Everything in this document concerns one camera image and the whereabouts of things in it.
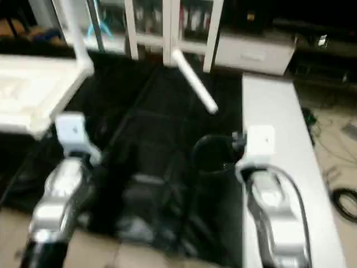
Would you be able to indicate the light blue mop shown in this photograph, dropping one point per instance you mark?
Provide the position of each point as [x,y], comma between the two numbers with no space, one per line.
[99,25]

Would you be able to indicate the black work mat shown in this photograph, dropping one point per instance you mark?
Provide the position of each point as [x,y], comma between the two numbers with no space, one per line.
[156,167]

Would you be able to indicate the white plastic table leg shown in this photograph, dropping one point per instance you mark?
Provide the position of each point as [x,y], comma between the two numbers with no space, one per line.
[195,84]
[75,33]

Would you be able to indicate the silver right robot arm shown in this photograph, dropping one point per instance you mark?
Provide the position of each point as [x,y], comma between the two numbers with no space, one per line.
[276,212]

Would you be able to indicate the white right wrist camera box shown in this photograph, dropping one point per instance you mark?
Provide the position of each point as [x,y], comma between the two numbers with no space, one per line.
[261,142]

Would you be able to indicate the white glass door cabinet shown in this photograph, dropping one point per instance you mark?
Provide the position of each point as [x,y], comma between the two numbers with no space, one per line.
[173,28]

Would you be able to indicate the white flat sheet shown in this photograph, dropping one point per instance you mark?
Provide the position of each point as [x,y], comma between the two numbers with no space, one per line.
[284,123]

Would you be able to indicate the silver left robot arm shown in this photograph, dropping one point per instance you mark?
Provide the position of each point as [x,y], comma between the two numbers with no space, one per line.
[58,201]

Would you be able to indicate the black tv cabinet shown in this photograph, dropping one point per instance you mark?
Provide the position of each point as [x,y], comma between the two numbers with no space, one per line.
[318,33]

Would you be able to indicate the white plastic table top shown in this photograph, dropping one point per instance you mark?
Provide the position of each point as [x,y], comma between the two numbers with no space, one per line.
[33,89]

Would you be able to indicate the white drawer unit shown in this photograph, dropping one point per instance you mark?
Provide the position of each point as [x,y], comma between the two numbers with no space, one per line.
[254,53]

